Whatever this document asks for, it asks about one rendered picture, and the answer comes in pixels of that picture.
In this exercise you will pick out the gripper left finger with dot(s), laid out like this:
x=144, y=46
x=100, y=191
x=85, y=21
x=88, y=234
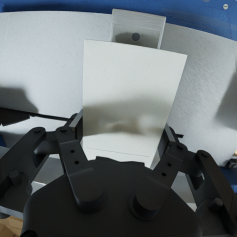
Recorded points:
x=71, y=155

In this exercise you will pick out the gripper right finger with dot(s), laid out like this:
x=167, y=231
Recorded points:
x=167, y=166

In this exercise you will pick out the white subway tile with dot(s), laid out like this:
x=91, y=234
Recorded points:
x=129, y=83

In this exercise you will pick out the dark round fence knob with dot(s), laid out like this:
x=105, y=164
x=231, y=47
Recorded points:
x=135, y=36

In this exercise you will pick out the black hex bolt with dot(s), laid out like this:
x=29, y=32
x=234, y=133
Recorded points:
x=232, y=163

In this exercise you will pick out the black flat bar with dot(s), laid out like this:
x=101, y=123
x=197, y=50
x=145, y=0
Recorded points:
x=13, y=115

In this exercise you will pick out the tan cardboard box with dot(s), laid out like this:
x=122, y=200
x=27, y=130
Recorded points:
x=9, y=226

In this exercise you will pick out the silver slotted screw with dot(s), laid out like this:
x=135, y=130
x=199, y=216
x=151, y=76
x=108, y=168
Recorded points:
x=225, y=6

